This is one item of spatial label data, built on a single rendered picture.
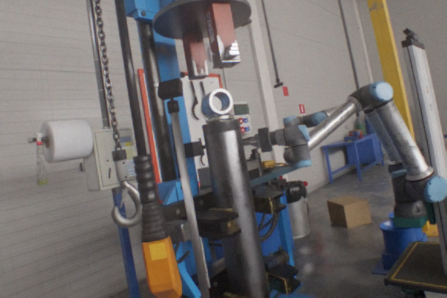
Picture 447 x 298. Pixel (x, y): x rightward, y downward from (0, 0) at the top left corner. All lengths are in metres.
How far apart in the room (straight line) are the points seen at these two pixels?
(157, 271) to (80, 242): 2.70
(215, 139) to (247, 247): 0.60
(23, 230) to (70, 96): 1.32
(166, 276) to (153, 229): 0.11
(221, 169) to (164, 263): 0.97
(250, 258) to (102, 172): 1.10
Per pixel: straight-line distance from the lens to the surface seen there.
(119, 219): 0.90
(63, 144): 2.10
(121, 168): 0.88
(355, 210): 4.39
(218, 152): 1.67
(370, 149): 8.47
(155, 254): 0.77
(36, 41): 3.57
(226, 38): 1.63
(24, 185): 3.26
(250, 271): 1.81
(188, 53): 1.98
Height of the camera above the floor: 1.36
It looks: 3 degrees up
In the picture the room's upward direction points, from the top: 10 degrees counter-clockwise
